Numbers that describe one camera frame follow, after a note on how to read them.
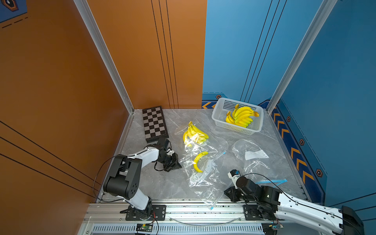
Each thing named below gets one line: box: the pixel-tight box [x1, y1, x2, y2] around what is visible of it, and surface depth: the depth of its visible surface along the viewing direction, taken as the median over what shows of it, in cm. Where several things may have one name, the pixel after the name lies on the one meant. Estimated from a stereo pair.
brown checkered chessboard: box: [141, 105, 169, 144], surface depth 108 cm
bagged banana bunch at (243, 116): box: [234, 106, 260, 129], surface depth 107 cm
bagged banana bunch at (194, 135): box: [183, 120, 210, 148], surface depth 98 cm
